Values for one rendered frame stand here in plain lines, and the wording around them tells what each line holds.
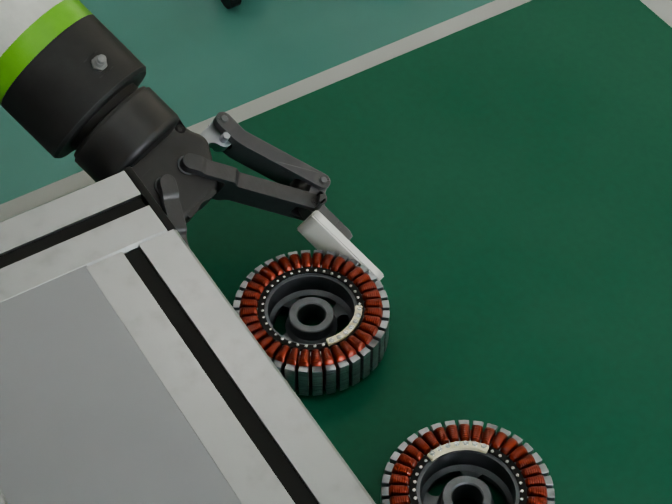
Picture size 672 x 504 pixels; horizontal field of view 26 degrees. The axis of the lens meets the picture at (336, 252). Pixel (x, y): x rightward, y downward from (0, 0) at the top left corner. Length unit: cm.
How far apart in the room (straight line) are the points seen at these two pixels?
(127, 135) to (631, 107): 45
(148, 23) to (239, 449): 195
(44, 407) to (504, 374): 52
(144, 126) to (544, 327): 32
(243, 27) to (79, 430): 192
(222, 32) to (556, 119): 130
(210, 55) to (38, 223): 177
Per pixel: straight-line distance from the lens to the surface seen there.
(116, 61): 103
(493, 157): 119
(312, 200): 107
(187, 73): 239
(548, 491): 96
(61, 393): 60
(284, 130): 121
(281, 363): 101
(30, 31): 102
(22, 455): 58
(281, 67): 239
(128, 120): 102
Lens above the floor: 159
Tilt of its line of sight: 49 degrees down
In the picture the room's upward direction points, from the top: straight up
